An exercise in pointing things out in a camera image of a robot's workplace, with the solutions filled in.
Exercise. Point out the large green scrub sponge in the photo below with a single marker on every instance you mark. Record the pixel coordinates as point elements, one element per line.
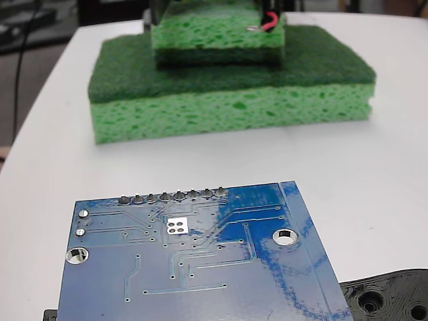
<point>217,107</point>

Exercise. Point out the small green scrub sponge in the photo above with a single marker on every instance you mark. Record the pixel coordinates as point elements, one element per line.
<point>214,36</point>

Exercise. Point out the grey metal post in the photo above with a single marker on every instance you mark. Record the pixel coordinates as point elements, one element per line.
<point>146,20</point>

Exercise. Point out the blue printed circuit board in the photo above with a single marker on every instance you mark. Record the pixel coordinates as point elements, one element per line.
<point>214,267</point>

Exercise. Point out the black 3D printed bracket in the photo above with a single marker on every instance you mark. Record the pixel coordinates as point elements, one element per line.
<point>388,294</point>

